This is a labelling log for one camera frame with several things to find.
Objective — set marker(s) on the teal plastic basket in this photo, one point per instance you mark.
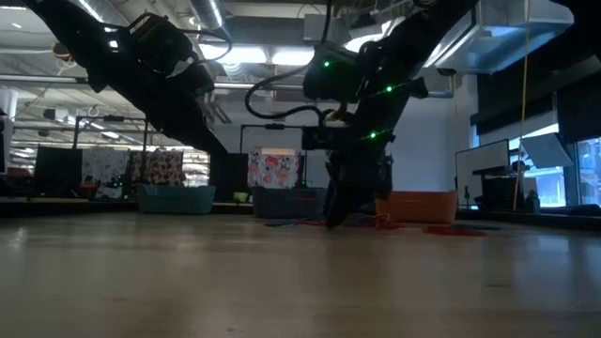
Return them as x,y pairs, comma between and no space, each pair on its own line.
176,199

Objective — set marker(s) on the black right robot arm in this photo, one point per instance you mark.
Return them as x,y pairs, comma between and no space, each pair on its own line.
422,28

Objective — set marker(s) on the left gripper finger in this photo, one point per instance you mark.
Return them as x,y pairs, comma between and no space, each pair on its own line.
183,129
202,127

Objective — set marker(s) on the black aluminium table frame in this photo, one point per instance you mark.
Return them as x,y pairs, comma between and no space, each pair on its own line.
70,206

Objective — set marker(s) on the blue-grey plastic basket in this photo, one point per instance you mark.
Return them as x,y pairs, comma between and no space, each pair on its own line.
286,202

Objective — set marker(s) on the floral patterned box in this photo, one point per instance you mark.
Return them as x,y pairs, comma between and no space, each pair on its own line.
159,166
272,169

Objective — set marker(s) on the orange plastic basket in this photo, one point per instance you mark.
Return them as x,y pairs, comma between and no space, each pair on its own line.
422,206

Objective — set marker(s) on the black stand frame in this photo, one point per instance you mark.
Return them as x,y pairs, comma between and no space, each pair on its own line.
274,126

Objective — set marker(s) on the silver ceiling duct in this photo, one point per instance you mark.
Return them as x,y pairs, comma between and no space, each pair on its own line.
209,16

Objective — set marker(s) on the green bowl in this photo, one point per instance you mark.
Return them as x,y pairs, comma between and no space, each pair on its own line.
241,197

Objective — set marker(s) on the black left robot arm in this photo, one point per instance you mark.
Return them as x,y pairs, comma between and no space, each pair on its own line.
70,37

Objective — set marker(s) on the whiteboard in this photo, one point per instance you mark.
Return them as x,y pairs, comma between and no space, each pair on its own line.
481,164

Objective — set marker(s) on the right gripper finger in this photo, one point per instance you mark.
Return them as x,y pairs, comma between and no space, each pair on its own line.
361,202
338,211

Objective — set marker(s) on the white softbox shade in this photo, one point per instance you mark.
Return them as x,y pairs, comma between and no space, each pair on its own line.
547,150

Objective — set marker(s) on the ceiling light panel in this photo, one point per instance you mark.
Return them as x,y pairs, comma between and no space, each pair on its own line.
244,55

